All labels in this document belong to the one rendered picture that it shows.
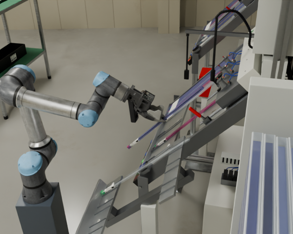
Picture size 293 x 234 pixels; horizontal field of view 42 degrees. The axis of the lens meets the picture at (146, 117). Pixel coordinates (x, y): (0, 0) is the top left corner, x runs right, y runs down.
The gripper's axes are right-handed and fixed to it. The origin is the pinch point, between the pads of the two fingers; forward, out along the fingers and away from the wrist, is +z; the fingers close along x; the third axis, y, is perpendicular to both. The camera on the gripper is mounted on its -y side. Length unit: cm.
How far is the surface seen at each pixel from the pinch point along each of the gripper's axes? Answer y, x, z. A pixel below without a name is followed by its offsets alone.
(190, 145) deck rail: 3.2, -9.9, 14.9
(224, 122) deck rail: 21.4, -9.8, 20.1
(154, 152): -25.5, 8.2, 6.0
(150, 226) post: -23.6, -36.4, 16.5
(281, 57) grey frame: 57, -14, 20
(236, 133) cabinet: -18, 52, 45
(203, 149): -70, 94, 47
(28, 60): -143, 175, -133
